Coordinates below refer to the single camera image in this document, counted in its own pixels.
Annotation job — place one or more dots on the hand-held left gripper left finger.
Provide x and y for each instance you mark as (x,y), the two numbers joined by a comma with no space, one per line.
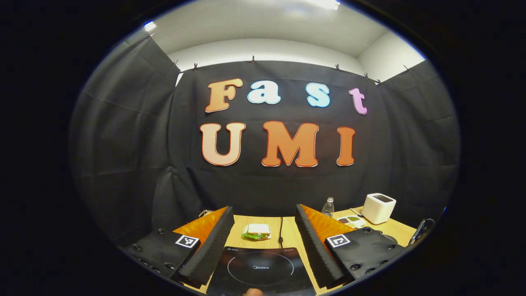
(213,246)

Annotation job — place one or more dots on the black induction cooktop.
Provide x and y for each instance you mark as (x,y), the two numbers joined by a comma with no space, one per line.
(263,275)

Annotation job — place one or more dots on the black backdrop cloth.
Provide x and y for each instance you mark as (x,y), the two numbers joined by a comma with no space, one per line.
(123,144)

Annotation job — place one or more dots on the clear plastic water bottle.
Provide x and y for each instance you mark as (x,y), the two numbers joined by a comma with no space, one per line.
(328,209)

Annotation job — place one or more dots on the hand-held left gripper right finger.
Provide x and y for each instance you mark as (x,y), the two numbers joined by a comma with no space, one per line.
(312,246)

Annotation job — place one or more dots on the small ceiling light panel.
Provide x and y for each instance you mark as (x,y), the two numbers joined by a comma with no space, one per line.
(150,26)

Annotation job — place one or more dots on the sandwich on plate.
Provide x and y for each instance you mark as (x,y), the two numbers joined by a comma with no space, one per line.
(257,231)

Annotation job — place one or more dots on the row of black cloth clips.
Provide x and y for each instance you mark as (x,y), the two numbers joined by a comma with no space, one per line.
(253,59)

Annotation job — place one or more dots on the white spoon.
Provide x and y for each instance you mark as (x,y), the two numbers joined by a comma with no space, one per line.
(356,212)

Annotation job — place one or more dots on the white toaster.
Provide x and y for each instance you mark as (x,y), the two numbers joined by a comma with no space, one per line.
(378,209)

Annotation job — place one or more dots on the large ceiling light panel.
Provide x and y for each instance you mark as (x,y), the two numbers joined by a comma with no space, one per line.
(324,3)

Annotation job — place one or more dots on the white divided bean dish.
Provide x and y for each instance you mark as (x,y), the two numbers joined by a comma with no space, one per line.
(352,222)

